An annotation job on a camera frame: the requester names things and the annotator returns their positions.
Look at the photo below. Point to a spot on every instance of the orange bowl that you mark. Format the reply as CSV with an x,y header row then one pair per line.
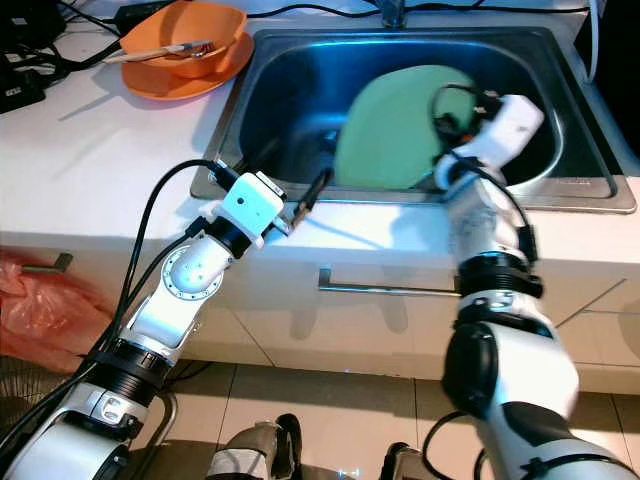
x,y
180,22

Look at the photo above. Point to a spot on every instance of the black power strip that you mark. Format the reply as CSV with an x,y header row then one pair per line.
x,y
20,70

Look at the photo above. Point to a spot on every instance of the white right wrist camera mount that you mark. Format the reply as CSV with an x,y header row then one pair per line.
x,y
510,122

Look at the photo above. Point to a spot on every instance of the stainless steel sink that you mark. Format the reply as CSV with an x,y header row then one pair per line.
x,y
290,90

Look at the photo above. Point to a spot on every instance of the robot left leg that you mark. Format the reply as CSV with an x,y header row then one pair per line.
x,y
250,455

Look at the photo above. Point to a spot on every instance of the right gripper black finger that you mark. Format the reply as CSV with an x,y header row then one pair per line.
x,y
443,135

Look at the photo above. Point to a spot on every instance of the robot right leg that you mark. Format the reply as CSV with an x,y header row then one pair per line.
x,y
405,465

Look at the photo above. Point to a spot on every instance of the white kitchen cabinet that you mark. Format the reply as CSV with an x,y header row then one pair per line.
x,y
360,330

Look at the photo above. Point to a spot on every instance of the flat black power brick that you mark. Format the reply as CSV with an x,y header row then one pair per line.
x,y
145,12

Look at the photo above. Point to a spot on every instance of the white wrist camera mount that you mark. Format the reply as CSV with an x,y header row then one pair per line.
x,y
510,122
250,205

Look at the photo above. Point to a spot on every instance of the green plate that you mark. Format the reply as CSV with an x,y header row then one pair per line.
x,y
390,130

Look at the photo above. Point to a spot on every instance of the red plastic bag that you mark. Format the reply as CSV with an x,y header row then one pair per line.
x,y
50,315

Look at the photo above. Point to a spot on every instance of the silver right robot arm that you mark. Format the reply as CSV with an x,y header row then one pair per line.
x,y
490,220

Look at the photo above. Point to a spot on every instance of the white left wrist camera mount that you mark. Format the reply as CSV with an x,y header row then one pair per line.
x,y
250,205

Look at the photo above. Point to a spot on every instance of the robot leg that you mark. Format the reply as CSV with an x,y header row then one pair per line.
x,y
405,465
250,455

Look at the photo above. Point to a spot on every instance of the black appliance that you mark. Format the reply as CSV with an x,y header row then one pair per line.
x,y
620,30

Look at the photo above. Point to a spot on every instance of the metal fork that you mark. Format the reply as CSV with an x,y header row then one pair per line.
x,y
205,47

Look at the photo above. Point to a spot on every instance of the orange plate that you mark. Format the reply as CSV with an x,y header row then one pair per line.
x,y
170,89

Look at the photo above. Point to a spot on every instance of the black power adapter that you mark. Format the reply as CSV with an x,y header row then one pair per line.
x,y
25,25

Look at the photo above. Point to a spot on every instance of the wooden chopstick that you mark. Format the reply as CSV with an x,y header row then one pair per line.
x,y
150,52

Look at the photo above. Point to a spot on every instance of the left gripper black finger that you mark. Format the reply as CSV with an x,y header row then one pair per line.
x,y
319,193
266,154

